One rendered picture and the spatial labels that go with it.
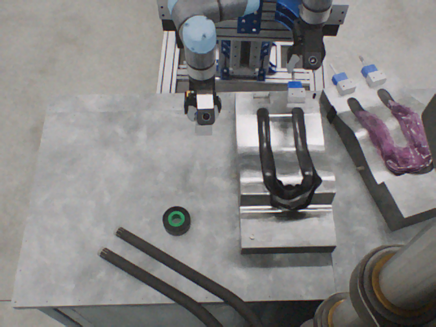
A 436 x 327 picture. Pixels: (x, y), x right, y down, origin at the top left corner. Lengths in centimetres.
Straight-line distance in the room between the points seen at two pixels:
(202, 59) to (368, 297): 72
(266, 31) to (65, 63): 137
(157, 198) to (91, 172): 23
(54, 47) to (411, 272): 267
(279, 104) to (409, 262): 104
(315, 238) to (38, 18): 233
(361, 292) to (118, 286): 88
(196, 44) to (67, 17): 208
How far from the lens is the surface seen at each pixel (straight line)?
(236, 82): 238
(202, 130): 137
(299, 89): 149
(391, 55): 296
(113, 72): 276
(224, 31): 189
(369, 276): 59
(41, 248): 145
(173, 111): 158
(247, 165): 133
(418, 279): 50
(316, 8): 122
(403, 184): 141
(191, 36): 109
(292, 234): 132
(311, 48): 127
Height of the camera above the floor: 209
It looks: 62 degrees down
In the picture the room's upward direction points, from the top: straight up
